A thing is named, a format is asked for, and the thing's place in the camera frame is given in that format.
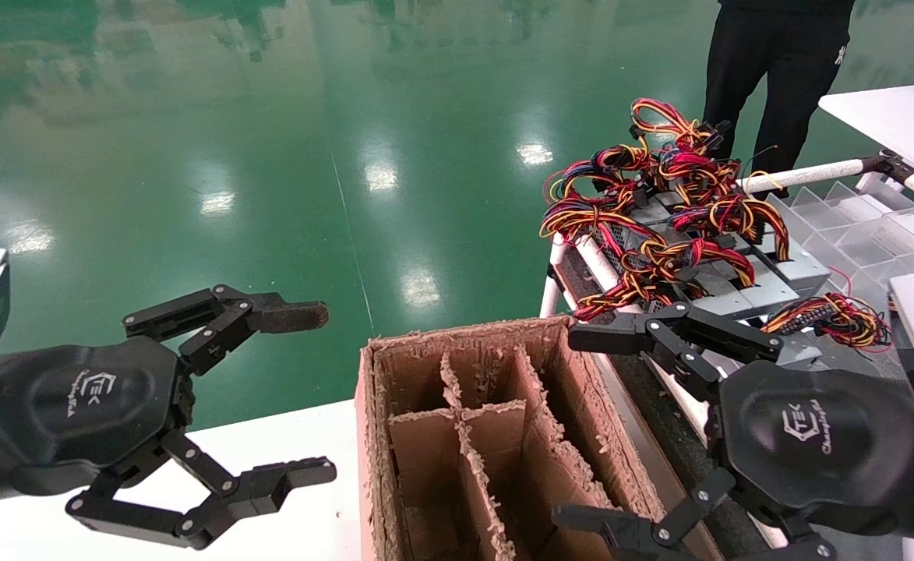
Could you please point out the black pipe joint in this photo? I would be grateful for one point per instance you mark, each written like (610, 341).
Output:
(889, 164)

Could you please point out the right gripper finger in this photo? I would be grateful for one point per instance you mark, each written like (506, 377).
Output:
(620, 534)
(620, 336)

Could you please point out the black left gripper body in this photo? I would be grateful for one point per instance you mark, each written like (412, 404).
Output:
(75, 405)

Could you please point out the worn brown cardboard box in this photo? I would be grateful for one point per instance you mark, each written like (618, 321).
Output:
(589, 421)

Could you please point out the white table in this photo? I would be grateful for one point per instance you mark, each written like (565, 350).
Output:
(901, 121)

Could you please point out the white cart leg pipe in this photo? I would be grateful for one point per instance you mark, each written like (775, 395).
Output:
(550, 300)

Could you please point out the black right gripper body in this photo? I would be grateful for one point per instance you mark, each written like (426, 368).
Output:
(815, 444)

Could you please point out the cardboard divider insert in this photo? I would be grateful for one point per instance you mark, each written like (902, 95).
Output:
(495, 436)

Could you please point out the grey metal power supply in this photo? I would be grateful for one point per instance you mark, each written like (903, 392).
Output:
(803, 269)
(647, 212)
(772, 292)

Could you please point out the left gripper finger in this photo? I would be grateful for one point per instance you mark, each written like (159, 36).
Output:
(269, 487)
(289, 315)

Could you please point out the bystander in black clothes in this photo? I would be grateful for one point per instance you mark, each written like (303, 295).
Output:
(784, 70)

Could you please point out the dark grey cart deck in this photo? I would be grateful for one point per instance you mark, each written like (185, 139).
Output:
(651, 413)

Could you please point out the clear acrylic divider tray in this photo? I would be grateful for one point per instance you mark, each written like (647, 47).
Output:
(854, 226)

